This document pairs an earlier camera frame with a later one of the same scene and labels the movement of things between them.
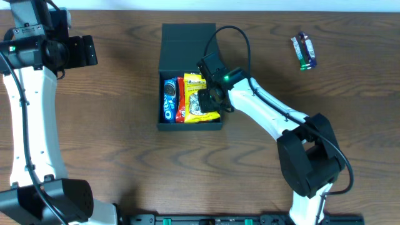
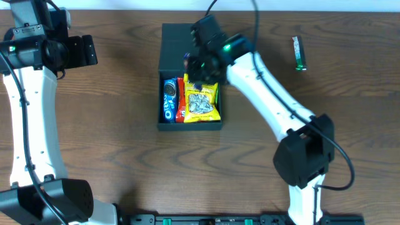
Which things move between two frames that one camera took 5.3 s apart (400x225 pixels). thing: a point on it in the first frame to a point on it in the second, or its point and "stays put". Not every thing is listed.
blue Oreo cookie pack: (170, 93) stays put
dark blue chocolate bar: (309, 50) to (185, 58)
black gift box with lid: (182, 47) stays put
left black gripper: (89, 50) stays put
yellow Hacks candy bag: (193, 82) stays put
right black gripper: (204, 100) to (194, 67)
